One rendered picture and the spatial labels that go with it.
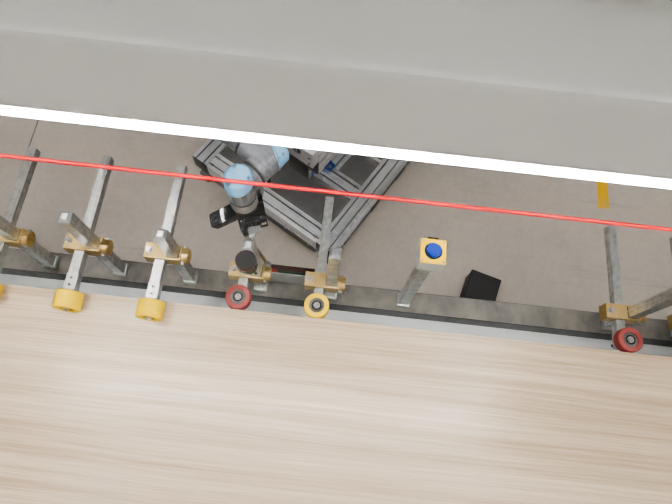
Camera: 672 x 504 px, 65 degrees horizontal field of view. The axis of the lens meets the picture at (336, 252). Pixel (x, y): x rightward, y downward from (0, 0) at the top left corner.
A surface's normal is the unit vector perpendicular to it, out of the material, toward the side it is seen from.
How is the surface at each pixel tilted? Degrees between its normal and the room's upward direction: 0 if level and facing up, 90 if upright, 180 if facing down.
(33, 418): 0
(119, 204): 0
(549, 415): 0
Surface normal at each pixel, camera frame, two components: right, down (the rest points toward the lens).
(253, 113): -0.10, 0.93
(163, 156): 0.04, -0.34
